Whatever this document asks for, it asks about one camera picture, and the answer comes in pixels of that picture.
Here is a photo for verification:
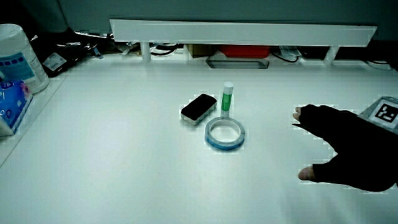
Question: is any white desk shelf riser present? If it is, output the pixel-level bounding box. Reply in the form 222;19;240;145
109;19;378;66

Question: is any blue tape roll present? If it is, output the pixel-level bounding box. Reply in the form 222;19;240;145
204;116;246;152

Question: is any white wipes canister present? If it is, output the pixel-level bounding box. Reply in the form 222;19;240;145
0;23;50;95

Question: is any green glue stick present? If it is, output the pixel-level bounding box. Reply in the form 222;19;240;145
220;81;234;119

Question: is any blue tissue pack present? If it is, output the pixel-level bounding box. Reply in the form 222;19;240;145
0;79;34;137

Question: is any clear plastic bag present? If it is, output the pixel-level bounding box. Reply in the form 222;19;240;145
277;45;303;60

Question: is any black plastic bag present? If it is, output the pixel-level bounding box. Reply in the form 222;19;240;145
30;29;103;78

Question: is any person's right hand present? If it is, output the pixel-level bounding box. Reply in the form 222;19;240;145
292;95;398;193

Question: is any black whiteboard eraser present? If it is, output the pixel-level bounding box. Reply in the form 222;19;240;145
180;93;218;126

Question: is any red box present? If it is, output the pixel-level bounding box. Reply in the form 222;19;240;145
218;45;271;59

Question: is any black cable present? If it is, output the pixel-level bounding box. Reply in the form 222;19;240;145
149;44;180;57

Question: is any brown cardboard box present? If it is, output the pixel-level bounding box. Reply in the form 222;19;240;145
185;44;216;59

